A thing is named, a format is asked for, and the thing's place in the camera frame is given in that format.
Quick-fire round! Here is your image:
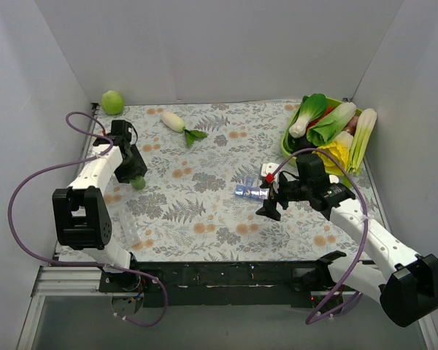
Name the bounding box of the green pill bottle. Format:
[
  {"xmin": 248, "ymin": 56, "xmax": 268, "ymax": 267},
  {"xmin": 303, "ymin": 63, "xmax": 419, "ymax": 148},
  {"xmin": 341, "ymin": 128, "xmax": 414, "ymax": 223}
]
[{"xmin": 129, "ymin": 176, "xmax": 146, "ymax": 190}]

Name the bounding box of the blue pill organizer box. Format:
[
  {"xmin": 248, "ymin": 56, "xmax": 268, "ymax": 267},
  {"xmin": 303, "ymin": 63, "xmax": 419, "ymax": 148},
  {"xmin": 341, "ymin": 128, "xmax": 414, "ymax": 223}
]
[{"xmin": 234, "ymin": 176, "xmax": 269, "ymax": 201}]

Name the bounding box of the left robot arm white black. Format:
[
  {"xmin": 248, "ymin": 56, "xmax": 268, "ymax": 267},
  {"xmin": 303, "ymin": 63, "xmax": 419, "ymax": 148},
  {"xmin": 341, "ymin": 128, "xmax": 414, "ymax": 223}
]
[{"xmin": 52, "ymin": 120, "xmax": 147, "ymax": 292}]

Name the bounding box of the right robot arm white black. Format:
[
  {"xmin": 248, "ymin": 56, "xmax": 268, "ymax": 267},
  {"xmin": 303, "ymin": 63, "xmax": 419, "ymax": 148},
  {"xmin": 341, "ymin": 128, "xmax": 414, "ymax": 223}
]
[{"xmin": 256, "ymin": 153, "xmax": 438, "ymax": 327}]

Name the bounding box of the green vegetable tray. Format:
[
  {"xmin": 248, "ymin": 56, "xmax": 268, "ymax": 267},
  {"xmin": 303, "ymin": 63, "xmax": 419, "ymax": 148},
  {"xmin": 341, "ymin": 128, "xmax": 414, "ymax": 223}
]
[{"xmin": 282, "ymin": 96, "xmax": 361, "ymax": 155}]

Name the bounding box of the bok choy middle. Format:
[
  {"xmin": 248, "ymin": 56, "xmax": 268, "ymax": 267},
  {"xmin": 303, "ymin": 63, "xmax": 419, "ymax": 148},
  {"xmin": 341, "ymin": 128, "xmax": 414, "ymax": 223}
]
[{"xmin": 307, "ymin": 102, "xmax": 357, "ymax": 147}]

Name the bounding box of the bok choy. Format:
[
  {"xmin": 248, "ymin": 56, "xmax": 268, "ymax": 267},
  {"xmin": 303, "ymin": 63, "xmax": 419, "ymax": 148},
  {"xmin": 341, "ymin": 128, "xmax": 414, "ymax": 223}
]
[
  {"xmin": 307, "ymin": 102, "xmax": 357, "ymax": 147},
  {"xmin": 288, "ymin": 93, "xmax": 329, "ymax": 139}
]

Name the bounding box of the yellow napa cabbage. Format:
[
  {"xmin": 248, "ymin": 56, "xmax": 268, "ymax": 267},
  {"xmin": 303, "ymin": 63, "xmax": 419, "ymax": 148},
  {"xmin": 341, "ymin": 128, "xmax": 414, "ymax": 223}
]
[{"xmin": 315, "ymin": 131, "xmax": 353, "ymax": 176}]

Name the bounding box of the floral table mat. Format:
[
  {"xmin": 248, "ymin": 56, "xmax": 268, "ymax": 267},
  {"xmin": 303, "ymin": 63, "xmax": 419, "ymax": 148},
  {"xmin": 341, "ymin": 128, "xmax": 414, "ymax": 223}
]
[{"xmin": 58, "ymin": 100, "xmax": 395, "ymax": 263}]

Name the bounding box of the white radish with leaves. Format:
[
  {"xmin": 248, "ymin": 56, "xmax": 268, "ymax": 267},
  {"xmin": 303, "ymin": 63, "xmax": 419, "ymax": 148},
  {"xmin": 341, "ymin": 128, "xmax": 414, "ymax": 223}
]
[{"xmin": 161, "ymin": 111, "xmax": 208, "ymax": 147}]

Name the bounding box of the green round cabbage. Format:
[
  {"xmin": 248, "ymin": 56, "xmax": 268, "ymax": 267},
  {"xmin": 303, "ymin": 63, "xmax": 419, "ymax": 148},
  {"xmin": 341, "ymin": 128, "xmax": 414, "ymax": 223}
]
[{"xmin": 101, "ymin": 90, "xmax": 125, "ymax": 115}]

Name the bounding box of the bok choy left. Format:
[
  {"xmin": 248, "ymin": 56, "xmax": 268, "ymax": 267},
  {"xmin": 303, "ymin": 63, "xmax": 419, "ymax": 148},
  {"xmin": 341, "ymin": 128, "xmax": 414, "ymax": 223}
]
[{"xmin": 288, "ymin": 93, "xmax": 329, "ymax": 139}]

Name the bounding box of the pale celery stalk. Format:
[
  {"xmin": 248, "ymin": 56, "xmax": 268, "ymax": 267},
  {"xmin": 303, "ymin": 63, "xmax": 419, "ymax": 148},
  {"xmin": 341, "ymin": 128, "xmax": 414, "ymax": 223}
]
[{"xmin": 347, "ymin": 108, "xmax": 377, "ymax": 175}]

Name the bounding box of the black base bar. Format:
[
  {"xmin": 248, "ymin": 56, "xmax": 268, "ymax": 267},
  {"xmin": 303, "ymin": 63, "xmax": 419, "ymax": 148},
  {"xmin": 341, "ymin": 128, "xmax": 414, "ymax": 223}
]
[{"xmin": 99, "ymin": 261, "xmax": 335, "ymax": 308}]

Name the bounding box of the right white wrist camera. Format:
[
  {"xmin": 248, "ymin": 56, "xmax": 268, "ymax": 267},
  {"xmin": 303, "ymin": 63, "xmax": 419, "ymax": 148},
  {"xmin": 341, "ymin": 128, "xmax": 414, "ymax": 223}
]
[{"xmin": 260, "ymin": 163, "xmax": 279, "ymax": 179}]

